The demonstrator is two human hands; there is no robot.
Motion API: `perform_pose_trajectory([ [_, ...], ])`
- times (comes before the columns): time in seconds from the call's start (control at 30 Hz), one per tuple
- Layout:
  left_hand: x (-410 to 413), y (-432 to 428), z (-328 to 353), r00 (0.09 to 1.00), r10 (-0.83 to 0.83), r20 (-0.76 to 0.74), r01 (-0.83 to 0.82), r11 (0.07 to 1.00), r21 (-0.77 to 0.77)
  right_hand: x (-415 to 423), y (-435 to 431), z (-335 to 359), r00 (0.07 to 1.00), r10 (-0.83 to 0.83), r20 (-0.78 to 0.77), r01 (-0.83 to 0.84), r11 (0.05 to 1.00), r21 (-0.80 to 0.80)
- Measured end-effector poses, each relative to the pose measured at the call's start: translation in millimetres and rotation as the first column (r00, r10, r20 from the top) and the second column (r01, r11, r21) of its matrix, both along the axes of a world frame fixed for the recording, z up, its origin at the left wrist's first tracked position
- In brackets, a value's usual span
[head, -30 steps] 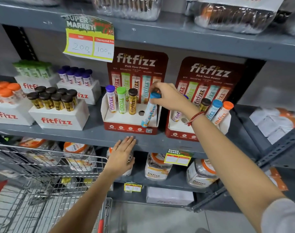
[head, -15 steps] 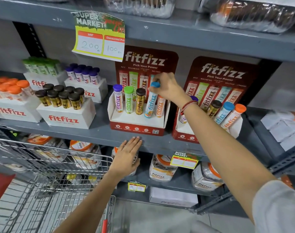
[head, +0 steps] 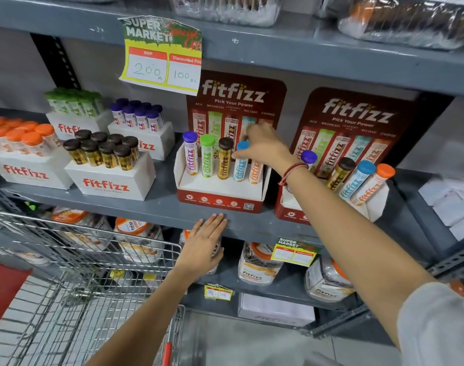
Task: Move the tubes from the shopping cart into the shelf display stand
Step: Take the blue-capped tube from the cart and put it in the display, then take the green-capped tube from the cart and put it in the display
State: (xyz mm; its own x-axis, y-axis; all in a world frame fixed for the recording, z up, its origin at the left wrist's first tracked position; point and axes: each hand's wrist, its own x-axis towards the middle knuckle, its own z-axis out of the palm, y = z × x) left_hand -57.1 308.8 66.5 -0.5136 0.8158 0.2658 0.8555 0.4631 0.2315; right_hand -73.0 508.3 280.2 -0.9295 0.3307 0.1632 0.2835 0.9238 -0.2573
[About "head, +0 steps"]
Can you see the flat white cardboard box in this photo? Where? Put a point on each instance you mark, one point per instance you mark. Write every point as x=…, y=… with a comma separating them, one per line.
x=274, y=310

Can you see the grey metal shelving unit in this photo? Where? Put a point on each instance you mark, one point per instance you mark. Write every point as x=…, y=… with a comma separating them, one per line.
x=293, y=45

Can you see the small yellow price tag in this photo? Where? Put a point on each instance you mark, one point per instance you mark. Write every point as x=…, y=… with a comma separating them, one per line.
x=217, y=292
x=150, y=277
x=117, y=274

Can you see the orange cap tablet tube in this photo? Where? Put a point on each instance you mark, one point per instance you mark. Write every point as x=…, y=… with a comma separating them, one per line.
x=371, y=184

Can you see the person's left middle finger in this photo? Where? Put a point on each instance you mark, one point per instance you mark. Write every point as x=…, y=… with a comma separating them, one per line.
x=214, y=228

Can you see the person's left hand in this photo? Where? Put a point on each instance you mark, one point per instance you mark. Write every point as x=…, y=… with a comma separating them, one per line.
x=199, y=251

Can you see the red cardboard display stand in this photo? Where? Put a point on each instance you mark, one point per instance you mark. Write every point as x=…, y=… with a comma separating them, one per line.
x=354, y=118
x=216, y=194

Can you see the person's left little finger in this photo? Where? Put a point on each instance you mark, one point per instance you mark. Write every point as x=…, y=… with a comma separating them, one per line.
x=197, y=231

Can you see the group of green cap tubes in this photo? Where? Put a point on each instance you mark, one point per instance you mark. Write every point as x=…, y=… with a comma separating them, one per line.
x=73, y=100

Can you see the person's right fingers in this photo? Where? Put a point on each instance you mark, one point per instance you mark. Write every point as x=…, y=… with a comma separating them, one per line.
x=251, y=146

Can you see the green and yellow price tag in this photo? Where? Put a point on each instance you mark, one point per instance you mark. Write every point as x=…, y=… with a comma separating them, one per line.
x=293, y=252

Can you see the group of brown cap tubes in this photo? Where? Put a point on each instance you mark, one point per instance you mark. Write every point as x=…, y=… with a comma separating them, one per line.
x=102, y=148

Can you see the group of orange cap tubes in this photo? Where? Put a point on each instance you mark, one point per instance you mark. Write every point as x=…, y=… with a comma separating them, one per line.
x=22, y=135

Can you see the purple cap tablet tube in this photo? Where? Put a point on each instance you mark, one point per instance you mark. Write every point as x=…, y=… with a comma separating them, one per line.
x=310, y=156
x=191, y=156

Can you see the green cap tablet tube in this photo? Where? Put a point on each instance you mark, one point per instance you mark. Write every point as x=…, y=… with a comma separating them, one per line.
x=207, y=158

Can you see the group of purple cap tubes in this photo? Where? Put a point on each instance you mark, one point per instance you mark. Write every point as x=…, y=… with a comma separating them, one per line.
x=136, y=114

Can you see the stack of white packets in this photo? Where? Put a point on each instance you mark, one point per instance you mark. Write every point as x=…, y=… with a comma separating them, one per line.
x=451, y=203

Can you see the person's right hand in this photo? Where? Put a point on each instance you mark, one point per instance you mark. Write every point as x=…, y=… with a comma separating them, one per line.
x=268, y=148

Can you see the person's left forearm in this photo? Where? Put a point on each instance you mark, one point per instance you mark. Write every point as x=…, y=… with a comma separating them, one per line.
x=151, y=316

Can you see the clear jar with orange lid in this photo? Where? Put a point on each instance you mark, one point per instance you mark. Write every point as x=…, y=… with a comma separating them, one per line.
x=218, y=255
x=325, y=283
x=138, y=234
x=256, y=264
x=75, y=219

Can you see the red panel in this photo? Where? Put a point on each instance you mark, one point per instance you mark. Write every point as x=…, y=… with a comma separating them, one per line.
x=3, y=293

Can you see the white sleeve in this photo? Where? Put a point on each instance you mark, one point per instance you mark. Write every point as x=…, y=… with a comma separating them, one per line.
x=441, y=327

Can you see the white cardboard tube box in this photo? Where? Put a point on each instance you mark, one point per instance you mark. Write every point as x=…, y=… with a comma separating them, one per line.
x=26, y=173
x=155, y=144
x=110, y=182
x=83, y=125

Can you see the person's right forearm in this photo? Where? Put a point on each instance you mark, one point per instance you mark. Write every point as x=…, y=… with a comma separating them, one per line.
x=346, y=240

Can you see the brown cap tablet tube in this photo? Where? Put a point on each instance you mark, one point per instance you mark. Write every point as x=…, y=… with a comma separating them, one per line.
x=225, y=160
x=340, y=173

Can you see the clear plastic food container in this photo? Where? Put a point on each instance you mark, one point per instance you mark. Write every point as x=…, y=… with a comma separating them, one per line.
x=228, y=9
x=407, y=22

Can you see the large paper price sign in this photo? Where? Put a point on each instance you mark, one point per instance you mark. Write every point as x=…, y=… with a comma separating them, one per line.
x=161, y=53

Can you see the blue cap tablet tube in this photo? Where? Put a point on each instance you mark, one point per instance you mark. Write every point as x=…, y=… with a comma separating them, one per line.
x=240, y=169
x=356, y=181

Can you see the orange label tablet tube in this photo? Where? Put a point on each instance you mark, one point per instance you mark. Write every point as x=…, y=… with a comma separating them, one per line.
x=256, y=173

